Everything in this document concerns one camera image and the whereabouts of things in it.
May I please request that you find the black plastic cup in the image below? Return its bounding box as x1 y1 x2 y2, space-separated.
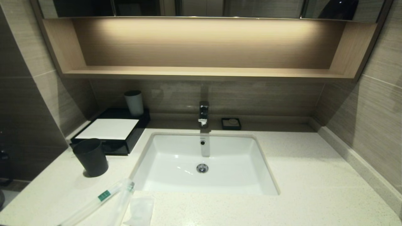
73 138 109 178

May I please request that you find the black amenity box with drawer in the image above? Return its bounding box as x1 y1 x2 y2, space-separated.
70 108 150 156

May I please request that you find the chrome faucet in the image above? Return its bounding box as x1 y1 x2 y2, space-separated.
198 101 210 128

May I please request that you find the black square soap dish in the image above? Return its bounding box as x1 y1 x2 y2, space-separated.
221 118 242 130

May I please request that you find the white ceramic sink basin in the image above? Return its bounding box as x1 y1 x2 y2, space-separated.
129 132 280 196

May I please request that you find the grey plastic cup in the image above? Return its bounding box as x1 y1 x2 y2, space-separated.
124 90 144 117

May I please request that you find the mirror cabinet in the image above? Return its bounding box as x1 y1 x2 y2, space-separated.
38 0 393 22

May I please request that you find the packaged toothbrush with green label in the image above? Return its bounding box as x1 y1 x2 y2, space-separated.
60 179 135 226

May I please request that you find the wooden wall shelf niche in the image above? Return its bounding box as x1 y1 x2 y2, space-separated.
31 16 387 83

